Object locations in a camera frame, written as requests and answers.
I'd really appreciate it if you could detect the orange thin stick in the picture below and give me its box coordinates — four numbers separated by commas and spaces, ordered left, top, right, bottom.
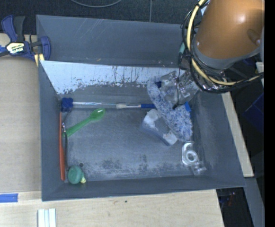
58, 112, 66, 182

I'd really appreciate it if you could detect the green plastic spoon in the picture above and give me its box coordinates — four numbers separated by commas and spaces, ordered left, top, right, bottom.
62, 108, 106, 138

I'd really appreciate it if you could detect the blue toy block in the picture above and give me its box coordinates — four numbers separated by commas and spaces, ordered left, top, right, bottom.
60, 97, 74, 113

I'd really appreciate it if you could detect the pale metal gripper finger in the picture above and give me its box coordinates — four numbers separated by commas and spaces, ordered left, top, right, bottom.
163, 86, 178, 104
161, 72, 177, 87

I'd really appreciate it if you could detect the grey metal bin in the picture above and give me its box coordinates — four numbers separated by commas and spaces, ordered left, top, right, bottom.
35, 14, 247, 202

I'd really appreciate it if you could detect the clear brush with blue handle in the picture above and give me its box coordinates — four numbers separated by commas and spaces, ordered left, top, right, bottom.
72, 102, 157, 110

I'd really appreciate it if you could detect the green round toy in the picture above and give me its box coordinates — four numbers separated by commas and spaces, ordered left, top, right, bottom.
67, 165, 87, 185

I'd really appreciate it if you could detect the clear plastic container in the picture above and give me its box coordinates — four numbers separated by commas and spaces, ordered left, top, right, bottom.
141, 109, 178, 147

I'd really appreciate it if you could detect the blue and white fluffy cloth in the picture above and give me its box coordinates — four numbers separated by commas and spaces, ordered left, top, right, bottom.
147, 76, 194, 142

